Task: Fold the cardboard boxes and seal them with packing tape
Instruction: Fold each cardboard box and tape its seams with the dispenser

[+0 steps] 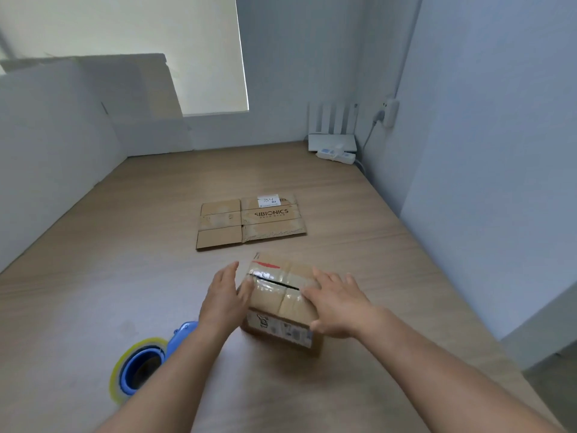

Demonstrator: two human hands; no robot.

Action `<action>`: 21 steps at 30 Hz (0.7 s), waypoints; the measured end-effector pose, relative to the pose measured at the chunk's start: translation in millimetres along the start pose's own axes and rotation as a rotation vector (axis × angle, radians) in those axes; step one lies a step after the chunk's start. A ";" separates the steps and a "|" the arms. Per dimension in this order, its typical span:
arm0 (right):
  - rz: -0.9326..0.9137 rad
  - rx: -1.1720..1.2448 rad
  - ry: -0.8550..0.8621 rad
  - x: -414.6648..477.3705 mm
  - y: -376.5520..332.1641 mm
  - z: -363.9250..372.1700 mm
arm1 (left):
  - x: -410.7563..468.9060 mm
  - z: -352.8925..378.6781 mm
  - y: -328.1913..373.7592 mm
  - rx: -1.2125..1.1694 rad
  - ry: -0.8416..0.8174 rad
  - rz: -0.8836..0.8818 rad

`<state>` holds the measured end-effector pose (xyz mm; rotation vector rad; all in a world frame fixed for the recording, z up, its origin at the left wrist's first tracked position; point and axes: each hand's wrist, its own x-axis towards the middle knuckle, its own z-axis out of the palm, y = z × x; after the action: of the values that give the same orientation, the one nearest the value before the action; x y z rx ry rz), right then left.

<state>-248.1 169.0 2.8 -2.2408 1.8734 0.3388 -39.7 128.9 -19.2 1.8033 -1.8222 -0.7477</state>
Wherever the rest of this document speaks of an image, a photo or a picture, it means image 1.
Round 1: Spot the white router with antennas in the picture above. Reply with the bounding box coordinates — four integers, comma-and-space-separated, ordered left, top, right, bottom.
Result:
307, 101, 361, 153

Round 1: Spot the peeled-surface cardboard box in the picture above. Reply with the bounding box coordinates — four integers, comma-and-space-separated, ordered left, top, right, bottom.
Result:
240, 252, 325, 357

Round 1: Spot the person's left hand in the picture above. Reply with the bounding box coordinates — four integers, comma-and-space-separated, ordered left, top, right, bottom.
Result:
198, 261, 256, 342

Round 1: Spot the person's left forearm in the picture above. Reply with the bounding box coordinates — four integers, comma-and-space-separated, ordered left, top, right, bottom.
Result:
97, 324, 235, 433

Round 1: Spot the person's right forearm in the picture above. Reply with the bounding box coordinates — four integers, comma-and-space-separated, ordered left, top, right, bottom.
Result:
356, 306, 564, 433

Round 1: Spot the blue tape dispenser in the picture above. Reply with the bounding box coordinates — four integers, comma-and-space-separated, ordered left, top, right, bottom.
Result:
119, 321, 199, 398

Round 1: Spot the bright window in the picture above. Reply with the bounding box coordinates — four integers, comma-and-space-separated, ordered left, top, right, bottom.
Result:
0, 0, 250, 117

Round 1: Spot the person's right hand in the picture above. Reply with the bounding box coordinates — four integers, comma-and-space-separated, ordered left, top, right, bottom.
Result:
301, 267, 389, 340

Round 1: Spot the black-lettered cardboard box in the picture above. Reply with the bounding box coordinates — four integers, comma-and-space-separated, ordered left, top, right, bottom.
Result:
195, 193, 308, 251

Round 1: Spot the white foam partition board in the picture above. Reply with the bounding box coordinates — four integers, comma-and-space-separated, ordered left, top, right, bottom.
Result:
0, 58, 128, 274

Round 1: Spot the grey power cable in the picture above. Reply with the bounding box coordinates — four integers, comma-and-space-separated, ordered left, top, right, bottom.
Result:
356, 111, 386, 181

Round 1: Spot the white power strip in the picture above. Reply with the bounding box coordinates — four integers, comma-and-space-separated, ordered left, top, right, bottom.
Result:
315, 146, 357, 165

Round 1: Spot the clear yellowish tape roll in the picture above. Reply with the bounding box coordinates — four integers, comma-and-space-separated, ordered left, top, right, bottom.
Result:
109, 337, 169, 407

